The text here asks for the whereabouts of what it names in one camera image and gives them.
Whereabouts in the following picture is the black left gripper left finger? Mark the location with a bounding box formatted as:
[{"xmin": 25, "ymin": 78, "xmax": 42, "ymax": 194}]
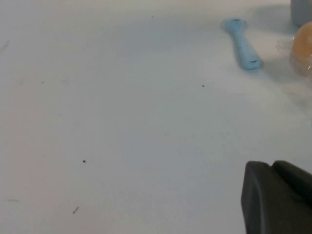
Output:
[{"xmin": 240, "ymin": 160, "xmax": 312, "ymax": 234}]

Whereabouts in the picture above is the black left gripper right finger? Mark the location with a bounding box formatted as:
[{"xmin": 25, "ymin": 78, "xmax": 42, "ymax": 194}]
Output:
[{"xmin": 272, "ymin": 160, "xmax": 312, "ymax": 209}]

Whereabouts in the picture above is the clear plastic egg tray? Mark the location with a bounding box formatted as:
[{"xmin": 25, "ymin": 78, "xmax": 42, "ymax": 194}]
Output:
[{"xmin": 275, "ymin": 36, "xmax": 312, "ymax": 79}]

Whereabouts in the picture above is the orange plastic egg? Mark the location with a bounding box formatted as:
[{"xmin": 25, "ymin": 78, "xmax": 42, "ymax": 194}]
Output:
[{"xmin": 289, "ymin": 20, "xmax": 312, "ymax": 77}]

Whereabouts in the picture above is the light blue plastic fork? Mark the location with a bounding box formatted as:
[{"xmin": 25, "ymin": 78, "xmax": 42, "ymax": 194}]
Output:
[{"xmin": 220, "ymin": 17, "xmax": 264, "ymax": 71}]

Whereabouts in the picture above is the grey round bowl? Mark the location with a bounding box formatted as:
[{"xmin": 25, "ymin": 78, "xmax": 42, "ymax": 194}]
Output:
[{"xmin": 290, "ymin": 0, "xmax": 312, "ymax": 28}]

